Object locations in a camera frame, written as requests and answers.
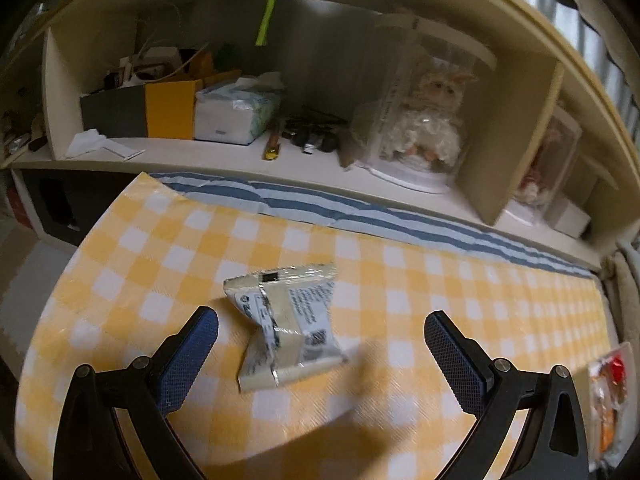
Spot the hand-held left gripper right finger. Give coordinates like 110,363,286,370
422,310,591,480

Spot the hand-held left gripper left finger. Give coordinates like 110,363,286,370
52,306,221,480

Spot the silver white snack packet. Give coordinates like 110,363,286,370
222,262,348,393

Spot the white shallow tray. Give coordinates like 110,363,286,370
582,342,636,476

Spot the red snack packet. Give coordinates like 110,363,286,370
597,352,631,396

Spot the orange snack packet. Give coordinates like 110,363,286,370
592,405,621,456

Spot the yellow checkered tablecloth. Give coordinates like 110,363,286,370
15,172,613,480

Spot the beige fleece blanket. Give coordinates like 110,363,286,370
602,250,640,341

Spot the blue striped blanket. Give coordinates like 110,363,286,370
147,171,598,278

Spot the pink-dress doll in clear case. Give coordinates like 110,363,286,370
515,107,583,211

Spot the wooden shelf unit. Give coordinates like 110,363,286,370
0,0,640,271

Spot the white-dress doll in clear case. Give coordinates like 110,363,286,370
352,12,498,193

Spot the white folded paper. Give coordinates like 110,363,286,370
65,129,146,162

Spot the tissue pack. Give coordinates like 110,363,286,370
192,72,286,145

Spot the black and orange box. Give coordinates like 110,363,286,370
80,80,228,141

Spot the pile of small dark items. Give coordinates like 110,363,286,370
262,105,361,166

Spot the grey curtain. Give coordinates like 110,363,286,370
480,0,640,126

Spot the green ribbon bookmark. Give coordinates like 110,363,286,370
255,0,287,47

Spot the white wooden frame box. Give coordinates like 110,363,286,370
545,157,618,238

